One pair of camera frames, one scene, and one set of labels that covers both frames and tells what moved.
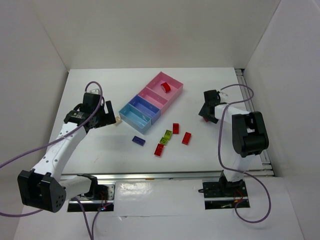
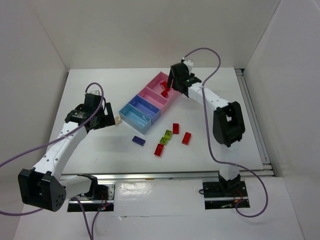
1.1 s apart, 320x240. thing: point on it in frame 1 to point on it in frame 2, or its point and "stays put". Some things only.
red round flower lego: x=165 y=87 stays put
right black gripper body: x=207 y=113 to x=175 y=75
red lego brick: x=175 y=128 stays put
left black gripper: x=106 y=116 stays put
